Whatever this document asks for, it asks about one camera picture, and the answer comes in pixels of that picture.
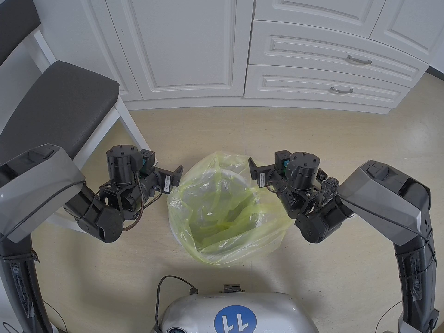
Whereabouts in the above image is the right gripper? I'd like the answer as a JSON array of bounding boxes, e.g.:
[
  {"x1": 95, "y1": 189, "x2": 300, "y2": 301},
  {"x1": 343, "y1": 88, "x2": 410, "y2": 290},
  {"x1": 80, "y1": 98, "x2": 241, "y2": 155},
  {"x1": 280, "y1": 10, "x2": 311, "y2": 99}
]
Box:
[{"x1": 248, "y1": 157, "x2": 292, "y2": 193}]

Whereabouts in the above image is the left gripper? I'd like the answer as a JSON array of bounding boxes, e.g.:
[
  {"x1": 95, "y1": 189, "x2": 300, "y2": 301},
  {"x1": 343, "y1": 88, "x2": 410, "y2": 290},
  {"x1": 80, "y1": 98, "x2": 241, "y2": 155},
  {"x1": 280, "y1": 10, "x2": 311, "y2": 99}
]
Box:
[{"x1": 139, "y1": 165, "x2": 184, "y2": 196}]

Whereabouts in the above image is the black plastic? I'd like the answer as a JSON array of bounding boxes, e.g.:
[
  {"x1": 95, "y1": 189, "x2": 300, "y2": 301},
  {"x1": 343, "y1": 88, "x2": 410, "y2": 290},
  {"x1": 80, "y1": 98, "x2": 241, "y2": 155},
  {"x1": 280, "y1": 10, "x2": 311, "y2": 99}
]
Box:
[{"x1": 320, "y1": 175, "x2": 340, "y2": 200}]

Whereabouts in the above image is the yellow plastic bag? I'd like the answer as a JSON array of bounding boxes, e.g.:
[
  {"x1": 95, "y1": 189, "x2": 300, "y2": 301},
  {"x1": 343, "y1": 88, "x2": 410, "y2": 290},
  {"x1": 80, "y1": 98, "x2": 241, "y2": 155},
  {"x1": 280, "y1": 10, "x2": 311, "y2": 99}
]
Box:
[{"x1": 167, "y1": 151, "x2": 295, "y2": 266}]

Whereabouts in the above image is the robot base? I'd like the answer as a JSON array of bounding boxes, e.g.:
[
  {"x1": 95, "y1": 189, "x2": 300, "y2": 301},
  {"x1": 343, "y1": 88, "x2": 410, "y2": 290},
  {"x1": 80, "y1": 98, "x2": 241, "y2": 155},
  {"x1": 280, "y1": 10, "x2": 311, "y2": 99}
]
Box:
[{"x1": 158, "y1": 283, "x2": 321, "y2": 333}]

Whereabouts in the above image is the white trash bin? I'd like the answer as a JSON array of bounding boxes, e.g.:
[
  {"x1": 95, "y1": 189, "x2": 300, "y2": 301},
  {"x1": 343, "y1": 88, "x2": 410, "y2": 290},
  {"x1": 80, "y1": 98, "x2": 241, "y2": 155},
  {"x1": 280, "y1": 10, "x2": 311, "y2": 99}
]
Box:
[{"x1": 170, "y1": 168, "x2": 259, "y2": 259}]

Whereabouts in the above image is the white chair with grey cushion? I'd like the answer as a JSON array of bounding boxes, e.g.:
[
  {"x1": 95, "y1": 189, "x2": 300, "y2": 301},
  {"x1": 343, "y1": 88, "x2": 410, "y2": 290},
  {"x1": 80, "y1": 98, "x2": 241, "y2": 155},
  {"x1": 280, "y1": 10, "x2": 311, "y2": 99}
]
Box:
[{"x1": 0, "y1": 0, "x2": 150, "y2": 235}]

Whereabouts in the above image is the white wardrobe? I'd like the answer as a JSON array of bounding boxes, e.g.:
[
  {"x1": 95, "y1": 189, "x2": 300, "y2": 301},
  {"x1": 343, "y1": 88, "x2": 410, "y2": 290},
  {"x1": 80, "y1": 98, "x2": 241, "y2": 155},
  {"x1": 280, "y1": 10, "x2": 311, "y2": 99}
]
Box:
[{"x1": 71, "y1": 0, "x2": 444, "y2": 116}]

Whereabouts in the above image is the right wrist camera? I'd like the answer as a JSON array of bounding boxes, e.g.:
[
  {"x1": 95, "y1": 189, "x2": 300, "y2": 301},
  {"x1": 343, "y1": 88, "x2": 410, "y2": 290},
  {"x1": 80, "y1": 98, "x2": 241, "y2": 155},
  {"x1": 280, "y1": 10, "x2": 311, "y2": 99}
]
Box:
[{"x1": 274, "y1": 150, "x2": 292, "y2": 173}]

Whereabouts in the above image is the thin black cable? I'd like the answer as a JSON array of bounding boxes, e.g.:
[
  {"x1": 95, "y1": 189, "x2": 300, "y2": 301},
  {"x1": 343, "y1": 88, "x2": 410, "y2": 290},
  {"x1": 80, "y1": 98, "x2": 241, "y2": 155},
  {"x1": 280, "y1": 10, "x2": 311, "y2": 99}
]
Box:
[
  {"x1": 377, "y1": 299, "x2": 404, "y2": 329},
  {"x1": 43, "y1": 304, "x2": 70, "y2": 333}
]

